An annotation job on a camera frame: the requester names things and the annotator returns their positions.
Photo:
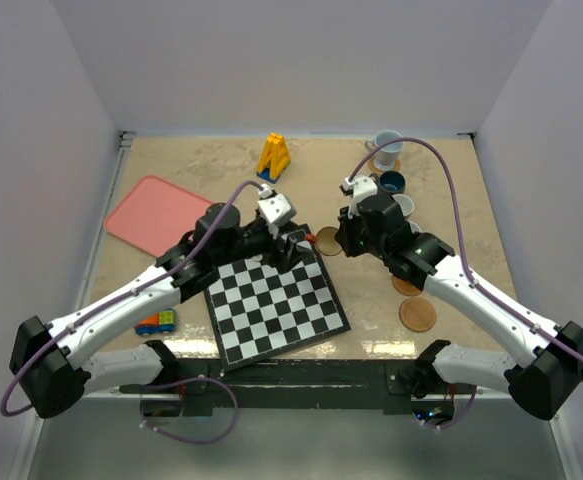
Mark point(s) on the orange cup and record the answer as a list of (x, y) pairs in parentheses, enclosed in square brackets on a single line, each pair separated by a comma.
[(324, 241)]

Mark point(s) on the orange blue toy car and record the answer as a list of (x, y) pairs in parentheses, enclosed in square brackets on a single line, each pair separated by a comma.
[(162, 322)]

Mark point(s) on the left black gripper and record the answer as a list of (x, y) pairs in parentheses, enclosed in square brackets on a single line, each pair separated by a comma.
[(291, 252)]

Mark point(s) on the dark blue cup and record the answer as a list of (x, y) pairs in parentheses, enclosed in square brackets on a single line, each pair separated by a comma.
[(392, 182)]

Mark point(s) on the aluminium rail frame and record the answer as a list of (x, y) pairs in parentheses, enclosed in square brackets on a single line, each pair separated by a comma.
[(106, 390)]

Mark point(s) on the yellow blue block structure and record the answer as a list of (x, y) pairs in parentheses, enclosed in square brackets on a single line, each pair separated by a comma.
[(275, 158)]

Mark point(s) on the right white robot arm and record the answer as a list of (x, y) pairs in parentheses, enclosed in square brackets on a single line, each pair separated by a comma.
[(542, 362)]

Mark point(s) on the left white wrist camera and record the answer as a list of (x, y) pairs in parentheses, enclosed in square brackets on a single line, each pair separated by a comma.
[(277, 210)]

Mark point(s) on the grey printed mug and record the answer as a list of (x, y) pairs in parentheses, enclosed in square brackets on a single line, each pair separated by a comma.
[(406, 204)]

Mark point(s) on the light blue cup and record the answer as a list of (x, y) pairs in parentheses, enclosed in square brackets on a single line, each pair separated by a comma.
[(387, 157)]

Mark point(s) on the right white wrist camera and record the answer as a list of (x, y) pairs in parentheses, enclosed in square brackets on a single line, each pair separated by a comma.
[(358, 189)]

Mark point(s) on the pink plastic tray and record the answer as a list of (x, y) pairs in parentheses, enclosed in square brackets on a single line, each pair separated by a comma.
[(155, 214)]

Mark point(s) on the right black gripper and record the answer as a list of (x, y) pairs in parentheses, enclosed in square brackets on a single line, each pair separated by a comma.
[(344, 234)]

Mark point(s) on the light wooden coaster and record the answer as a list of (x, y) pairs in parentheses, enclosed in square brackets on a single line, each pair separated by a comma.
[(404, 287), (417, 314)]

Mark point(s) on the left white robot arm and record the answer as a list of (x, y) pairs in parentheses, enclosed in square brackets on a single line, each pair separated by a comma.
[(49, 360)]

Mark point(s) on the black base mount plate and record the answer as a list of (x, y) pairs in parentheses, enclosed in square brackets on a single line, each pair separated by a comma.
[(173, 406)]

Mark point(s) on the black white chessboard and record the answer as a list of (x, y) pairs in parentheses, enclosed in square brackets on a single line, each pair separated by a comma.
[(257, 313)]

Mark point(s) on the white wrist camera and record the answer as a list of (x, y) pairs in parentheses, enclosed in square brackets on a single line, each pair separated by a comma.
[(277, 210), (358, 189)]

